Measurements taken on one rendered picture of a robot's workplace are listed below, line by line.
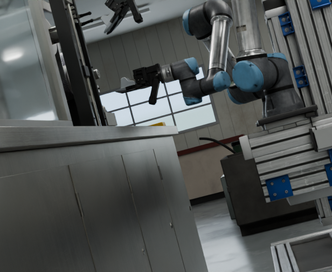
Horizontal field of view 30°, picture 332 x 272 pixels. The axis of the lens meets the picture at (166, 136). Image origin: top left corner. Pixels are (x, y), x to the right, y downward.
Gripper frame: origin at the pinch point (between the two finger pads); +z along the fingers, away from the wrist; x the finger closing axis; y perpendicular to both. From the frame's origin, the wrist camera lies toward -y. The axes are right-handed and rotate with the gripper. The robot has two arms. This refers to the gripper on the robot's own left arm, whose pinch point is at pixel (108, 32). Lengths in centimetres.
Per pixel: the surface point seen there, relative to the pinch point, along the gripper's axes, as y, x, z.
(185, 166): -7, -622, 114
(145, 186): -56, 50, 34
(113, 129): -43, 83, 19
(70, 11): 5.9, 34.5, 0.6
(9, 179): -48, 153, 27
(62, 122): -36, 106, 22
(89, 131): -43, 107, 20
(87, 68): -11.9, 35.5, 14.1
